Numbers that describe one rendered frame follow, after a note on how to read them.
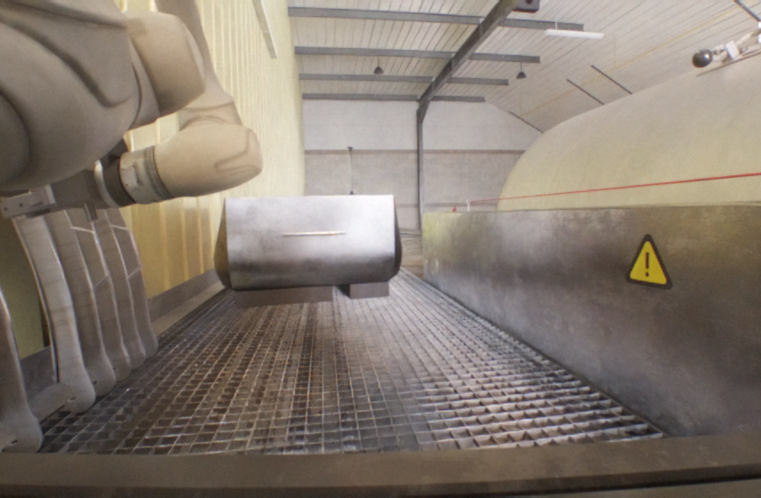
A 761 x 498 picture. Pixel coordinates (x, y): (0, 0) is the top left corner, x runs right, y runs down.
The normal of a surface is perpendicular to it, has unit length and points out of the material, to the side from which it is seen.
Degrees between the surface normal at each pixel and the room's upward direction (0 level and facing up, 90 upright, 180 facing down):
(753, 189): 75
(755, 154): 67
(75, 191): 90
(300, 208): 90
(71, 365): 90
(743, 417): 90
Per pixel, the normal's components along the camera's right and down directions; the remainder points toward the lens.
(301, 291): 0.23, 0.07
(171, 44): 0.63, -0.02
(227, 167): 0.40, 0.49
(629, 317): -0.99, 0.04
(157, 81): 0.34, 0.68
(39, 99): 0.94, 0.11
